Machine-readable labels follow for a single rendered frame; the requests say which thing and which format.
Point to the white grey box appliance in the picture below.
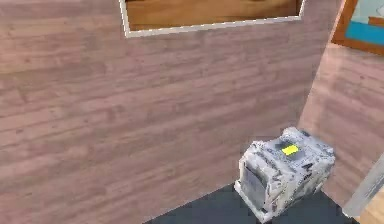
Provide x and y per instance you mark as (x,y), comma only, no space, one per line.
(283,173)

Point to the brown framed blue picture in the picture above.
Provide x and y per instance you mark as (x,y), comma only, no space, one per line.
(363,30)

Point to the grey door frame post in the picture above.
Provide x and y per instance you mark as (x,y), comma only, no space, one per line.
(365,190)

